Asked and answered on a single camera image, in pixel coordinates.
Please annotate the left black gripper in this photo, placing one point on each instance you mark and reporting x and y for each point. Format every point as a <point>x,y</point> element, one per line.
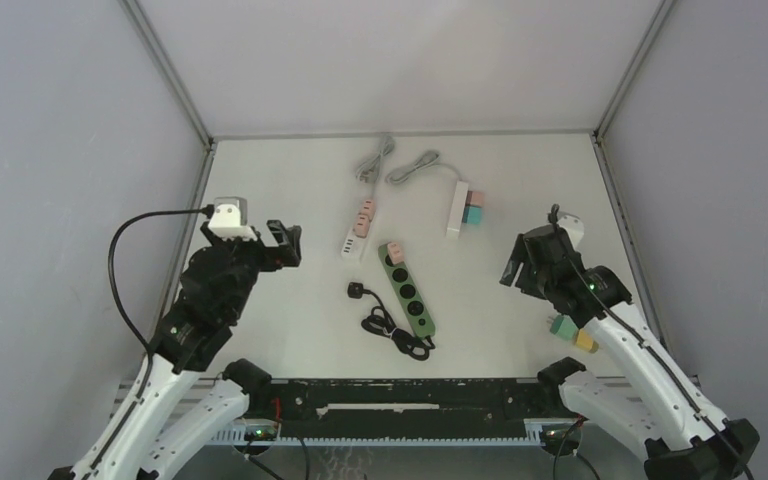
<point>286,253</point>

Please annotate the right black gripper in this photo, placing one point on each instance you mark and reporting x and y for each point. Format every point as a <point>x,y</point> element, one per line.
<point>519,254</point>

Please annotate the green plug adapter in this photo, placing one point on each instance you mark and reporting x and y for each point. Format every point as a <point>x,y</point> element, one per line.
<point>563,328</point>

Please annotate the teal plug adapter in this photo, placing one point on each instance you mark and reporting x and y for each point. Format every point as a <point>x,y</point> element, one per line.
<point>472,215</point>

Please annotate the pink plug adapter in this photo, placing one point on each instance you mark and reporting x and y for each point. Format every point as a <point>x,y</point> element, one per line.
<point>361,226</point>
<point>395,253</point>
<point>475,199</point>
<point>368,209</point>

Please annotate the white power strip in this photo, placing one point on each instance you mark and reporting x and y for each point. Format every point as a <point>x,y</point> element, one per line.
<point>458,206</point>
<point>353,247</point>

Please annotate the green power strip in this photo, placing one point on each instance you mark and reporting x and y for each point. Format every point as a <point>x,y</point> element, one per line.
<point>408,294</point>

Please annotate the yellow plug adapter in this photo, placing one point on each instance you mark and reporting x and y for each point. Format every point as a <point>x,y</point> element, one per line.
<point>585,342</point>

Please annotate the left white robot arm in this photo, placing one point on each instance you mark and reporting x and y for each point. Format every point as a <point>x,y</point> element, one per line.
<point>138,443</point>

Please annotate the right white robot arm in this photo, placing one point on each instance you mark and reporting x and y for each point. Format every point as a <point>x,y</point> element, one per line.
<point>672,428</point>

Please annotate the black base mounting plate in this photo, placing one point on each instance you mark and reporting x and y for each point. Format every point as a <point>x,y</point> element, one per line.
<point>407,406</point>

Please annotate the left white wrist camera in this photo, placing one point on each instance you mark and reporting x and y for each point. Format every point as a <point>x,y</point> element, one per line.
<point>230,220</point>

